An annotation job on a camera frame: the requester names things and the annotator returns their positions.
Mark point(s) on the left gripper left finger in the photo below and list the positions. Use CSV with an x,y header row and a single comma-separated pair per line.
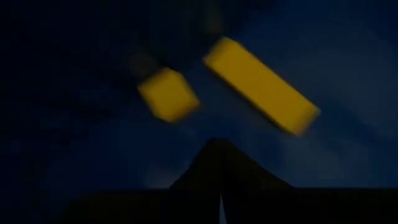
x,y
205,171

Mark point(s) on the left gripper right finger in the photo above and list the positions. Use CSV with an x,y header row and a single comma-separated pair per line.
x,y
242,174

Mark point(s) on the small yellow wooden cube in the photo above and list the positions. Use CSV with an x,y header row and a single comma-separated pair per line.
x,y
168,95

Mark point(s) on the long yellow wooden block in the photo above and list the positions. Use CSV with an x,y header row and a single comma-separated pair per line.
x,y
261,87

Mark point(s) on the large blue plastic bin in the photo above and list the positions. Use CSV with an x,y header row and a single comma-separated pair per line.
x,y
326,46

